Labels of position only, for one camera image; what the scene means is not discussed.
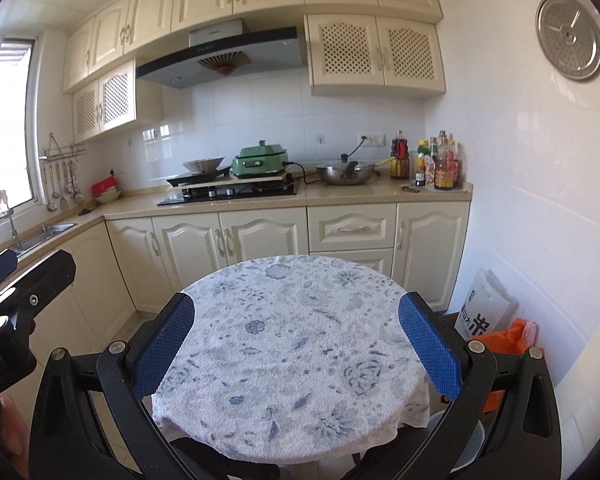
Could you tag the grey range hood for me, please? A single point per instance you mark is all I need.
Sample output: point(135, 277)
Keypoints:
point(270, 52)

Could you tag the green electric multi cooker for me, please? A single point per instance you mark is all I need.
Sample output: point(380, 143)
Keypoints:
point(260, 162)

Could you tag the narrow lattice door cabinet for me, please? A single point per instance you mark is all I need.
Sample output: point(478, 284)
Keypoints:
point(102, 102)

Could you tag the orange plastic bag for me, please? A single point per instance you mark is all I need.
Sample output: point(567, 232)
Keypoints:
point(505, 340)

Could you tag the window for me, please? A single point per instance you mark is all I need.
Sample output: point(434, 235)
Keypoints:
point(5, 135)

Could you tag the person's left hand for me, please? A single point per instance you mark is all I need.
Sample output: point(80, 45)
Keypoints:
point(12, 430)

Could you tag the tall cream drawer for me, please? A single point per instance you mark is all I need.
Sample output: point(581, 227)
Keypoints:
point(352, 227)

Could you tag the white bowls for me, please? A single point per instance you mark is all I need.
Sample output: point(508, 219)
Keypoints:
point(109, 197)

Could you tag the wide lattice door cabinet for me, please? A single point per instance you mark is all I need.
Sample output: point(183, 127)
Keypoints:
point(375, 52)

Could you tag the red box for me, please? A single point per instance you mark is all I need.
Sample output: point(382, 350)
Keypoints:
point(104, 186)

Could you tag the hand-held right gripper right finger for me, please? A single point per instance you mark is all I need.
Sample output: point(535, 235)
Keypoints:
point(430, 345)

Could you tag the utensil rack with ladles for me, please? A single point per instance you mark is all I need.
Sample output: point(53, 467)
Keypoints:
point(62, 175)

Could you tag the black glass gas stove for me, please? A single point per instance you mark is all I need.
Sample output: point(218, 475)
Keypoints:
point(240, 196)

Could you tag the cluster of condiment bottles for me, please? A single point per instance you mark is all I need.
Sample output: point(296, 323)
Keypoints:
point(442, 170)

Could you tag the wooden board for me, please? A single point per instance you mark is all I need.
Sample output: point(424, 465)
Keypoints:
point(250, 179)

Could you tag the steel wok with lid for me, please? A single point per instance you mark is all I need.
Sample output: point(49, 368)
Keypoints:
point(350, 174)

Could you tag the small dark metal tool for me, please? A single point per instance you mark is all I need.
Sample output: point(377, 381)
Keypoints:
point(410, 189)

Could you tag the round metal steamer plate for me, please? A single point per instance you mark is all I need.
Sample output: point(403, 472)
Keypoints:
point(570, 37)

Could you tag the metal bowl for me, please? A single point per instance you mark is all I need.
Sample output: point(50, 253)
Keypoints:
point(203, 165)

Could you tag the dark cooking oil bottle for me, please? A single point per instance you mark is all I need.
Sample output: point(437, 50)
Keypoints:
point(400, 162)

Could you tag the cream base cabinet unit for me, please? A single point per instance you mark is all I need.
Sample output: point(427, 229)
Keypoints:
point(190, 245)

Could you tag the blue floral white tablecloth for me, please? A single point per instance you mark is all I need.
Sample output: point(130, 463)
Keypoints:
point(290, 350)

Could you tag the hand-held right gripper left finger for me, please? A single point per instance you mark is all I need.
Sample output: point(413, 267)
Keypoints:
point(160, 345)

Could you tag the pale waste bin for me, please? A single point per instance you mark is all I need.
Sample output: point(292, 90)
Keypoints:
point(467, 440)

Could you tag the white paper bag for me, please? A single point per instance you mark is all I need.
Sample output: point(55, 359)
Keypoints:
point(490, 300)

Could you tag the shallow cream drawer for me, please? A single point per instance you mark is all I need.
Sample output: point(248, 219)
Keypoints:
point(375, 262)

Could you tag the white wall power outlet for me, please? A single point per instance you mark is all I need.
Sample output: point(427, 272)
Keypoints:
point(372, 140)

